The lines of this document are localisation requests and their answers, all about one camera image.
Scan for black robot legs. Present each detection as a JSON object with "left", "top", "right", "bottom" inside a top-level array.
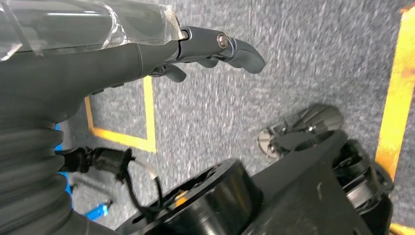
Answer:
[{"left": 115, "top": 103, "right": 394, "bottom": 235}]

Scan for black braided cable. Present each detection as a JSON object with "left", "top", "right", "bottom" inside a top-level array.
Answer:
[{"left": 58, "top": 147, "right": 164, "bottom": 221}]

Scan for blue steel shelf rack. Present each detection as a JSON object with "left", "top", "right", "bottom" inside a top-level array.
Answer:
[{"left": 55, "top": 123, "right": 113, "bottom": 222}]

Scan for yellow floor tape square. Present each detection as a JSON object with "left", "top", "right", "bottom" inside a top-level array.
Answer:
[
  {"left": 84, "top": 76, "right": 157, "bottom": 154},
  {"left": 374, "top": 4, "right": 415, "bottom": 235}
]

